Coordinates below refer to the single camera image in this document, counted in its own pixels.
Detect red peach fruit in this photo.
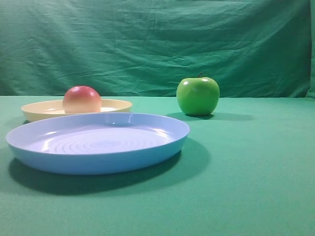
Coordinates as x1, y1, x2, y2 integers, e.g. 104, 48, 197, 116
63, 86, 101, 114

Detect blue plastic plate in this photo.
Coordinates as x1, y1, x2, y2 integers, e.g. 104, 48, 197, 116
6, 113, 190, 175

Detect yellow plastic plate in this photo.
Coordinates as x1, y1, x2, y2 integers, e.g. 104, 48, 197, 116
21, 99, 132, 122

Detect green apple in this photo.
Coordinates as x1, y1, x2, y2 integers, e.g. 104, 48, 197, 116
176, 72, 220, 116

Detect green table cloth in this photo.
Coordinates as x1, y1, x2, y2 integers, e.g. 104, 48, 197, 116
0, 96, 315, 236

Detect green backdrop cloth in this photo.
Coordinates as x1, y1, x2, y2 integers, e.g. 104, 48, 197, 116
0, 0, 315, 97

